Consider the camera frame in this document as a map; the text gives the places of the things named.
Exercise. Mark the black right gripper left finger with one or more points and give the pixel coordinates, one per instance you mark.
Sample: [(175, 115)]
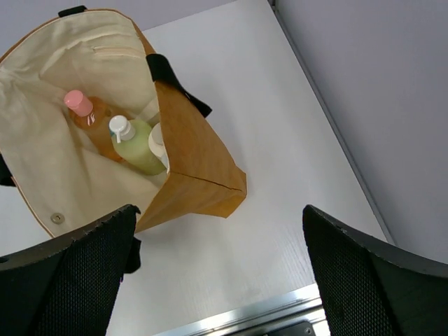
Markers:
[(68, 285)]

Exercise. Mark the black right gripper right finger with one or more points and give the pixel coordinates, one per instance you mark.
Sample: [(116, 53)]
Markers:
[(370, 287)]

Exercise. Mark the tan canvas tote bag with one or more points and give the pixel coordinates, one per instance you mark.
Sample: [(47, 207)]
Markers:
[(62, 176)]

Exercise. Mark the green pump bottle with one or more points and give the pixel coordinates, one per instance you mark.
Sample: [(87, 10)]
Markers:
[(130, 142)]

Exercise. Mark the cream cylindrical jar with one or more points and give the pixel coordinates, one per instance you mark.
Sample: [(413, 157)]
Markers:
[(157, 145)]

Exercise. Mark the orange bottle with pink cap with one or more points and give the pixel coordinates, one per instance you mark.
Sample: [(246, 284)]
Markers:
[(92, 115)]

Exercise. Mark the aluminium rail frame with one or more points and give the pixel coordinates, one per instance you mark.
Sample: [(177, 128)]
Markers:
[(302, 307)]

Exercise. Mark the right aluminium corner post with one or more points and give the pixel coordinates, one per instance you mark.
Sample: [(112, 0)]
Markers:
[(335, 128)]

